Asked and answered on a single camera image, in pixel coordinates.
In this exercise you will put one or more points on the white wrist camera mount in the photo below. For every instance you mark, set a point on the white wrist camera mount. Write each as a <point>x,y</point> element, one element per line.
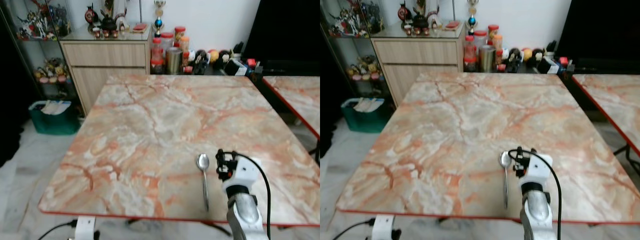
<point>245,172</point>
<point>537,169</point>
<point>384,227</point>
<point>84,229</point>

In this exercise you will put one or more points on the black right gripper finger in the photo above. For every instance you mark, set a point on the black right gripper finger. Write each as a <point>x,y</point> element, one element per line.
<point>513,153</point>
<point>233,156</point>
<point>525,154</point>
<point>219,155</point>

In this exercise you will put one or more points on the red lid clear jar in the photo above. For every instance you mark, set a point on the red lid clear jar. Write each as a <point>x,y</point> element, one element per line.
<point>480,39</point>
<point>167,41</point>

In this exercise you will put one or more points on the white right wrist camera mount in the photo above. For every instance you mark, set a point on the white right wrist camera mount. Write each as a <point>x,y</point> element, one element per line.
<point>245,172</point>
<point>537,169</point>

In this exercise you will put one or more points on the green plastic storage bin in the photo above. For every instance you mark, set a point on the green plastic storage bin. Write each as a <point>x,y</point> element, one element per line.
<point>362,120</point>
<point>52,122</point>

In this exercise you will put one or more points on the small pink yellow figurines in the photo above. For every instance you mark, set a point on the small pink yellow figurines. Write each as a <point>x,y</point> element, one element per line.
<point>364,70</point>
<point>50,72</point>

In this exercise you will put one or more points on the gold trophy with blue ball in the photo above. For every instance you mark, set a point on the gold trophy with blue ball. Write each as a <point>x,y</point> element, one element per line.
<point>472,21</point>
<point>159,22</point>

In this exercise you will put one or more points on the black teapot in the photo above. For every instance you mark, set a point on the black teapot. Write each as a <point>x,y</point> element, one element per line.
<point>421,21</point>
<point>108,23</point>

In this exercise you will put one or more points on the glass display cabinet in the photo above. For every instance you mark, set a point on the glass display cabinet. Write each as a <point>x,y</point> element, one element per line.
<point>347,47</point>
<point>30,50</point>

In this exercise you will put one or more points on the colourful robot model figures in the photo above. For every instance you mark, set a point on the colourful robot model figures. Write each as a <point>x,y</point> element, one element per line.
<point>350,22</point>
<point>35,25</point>

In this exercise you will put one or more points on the steel canister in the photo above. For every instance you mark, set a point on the steel canister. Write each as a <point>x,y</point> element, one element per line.
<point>486,59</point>
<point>174,61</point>

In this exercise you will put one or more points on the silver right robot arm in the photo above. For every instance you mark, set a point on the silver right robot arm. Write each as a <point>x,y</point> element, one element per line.
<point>537,212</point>
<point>245,215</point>

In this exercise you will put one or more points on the white and blue box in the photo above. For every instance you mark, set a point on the white and blue box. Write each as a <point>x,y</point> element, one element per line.
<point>550,66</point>
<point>237,68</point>

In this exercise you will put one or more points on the red and black vase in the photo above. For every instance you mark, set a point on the red and black vase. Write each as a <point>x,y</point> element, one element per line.
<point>404,13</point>
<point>91,15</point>

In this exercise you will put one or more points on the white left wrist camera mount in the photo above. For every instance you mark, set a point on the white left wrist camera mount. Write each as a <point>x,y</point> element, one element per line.
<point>84,229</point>
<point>384,227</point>

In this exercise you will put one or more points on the orange lid snack jar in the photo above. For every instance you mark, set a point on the orange lid snack jar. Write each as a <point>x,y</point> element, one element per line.
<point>493,32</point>
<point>180,34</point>

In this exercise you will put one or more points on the tall red lid jar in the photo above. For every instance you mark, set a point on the tall red lid jar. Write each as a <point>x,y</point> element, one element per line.
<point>157,55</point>
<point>469,52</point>

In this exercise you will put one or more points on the light wooden drawer cabinet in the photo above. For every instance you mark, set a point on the light wooden drawer cabinet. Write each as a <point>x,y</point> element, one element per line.
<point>417,62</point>
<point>107,65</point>

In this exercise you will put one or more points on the white papers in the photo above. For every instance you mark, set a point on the white papers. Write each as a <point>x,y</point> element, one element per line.
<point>367,104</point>
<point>52,106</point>

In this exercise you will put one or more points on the black television screen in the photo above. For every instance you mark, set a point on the black television screen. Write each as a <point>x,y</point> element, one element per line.
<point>285,35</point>
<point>600,32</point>

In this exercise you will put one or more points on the row of plush toys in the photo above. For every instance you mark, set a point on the row of plush toys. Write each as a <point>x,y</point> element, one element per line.
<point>212,57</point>
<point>525,55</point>

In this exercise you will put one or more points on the silver metal spoon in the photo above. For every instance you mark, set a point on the silver metal spoon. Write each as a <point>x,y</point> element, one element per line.
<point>504,159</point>
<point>203,162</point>

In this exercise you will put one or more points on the flat red box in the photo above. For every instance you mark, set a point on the flat red box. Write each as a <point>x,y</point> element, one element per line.
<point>452,25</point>
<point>140,27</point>

